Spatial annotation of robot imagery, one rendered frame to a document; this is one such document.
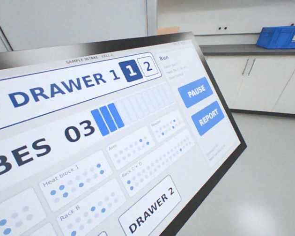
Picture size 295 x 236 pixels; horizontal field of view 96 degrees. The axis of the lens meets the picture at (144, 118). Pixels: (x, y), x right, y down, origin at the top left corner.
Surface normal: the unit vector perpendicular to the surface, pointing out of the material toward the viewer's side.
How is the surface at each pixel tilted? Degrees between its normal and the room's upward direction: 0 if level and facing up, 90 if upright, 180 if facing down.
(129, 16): 90
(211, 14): 90
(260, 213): 0
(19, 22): 90
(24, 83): 50
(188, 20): 90
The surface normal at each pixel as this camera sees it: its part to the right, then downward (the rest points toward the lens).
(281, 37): -0.28, 0.56
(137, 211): 0.45, -0.21
